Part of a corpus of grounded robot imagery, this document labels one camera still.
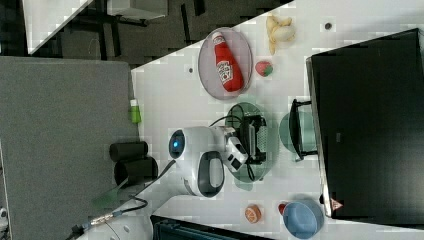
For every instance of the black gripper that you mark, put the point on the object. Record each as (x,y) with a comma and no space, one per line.
(253,136)

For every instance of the green plastic strainer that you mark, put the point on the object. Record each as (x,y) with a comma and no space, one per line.
(277,135)

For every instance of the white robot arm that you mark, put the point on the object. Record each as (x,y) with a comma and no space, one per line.
(200,155)

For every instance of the strawberry toy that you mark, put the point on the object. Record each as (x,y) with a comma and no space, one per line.
(264,68)

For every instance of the red ketchup bottle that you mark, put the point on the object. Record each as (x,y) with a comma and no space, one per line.
(227,67)

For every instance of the pink oval plate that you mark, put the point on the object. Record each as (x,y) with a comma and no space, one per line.
(208,74)

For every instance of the red toy fruit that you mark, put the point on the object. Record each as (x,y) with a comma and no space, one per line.
(281,207)

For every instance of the orange slice toy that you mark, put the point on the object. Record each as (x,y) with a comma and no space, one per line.
(252,214)

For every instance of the peeled banana toy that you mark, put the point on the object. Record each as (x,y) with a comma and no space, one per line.
(279,31)

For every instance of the blue bowl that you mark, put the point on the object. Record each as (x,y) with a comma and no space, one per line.
(303,219)

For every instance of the green small bottle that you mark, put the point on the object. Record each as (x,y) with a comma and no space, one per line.
(135,111)

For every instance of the black toaster oven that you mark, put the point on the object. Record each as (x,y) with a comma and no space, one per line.
(367,102)

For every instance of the black cylinder stand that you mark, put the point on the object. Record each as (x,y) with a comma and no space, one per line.
(132,163)

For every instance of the dark tray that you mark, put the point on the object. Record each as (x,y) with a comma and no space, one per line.
(171,229)

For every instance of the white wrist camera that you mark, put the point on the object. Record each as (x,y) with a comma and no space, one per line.
(235,155)

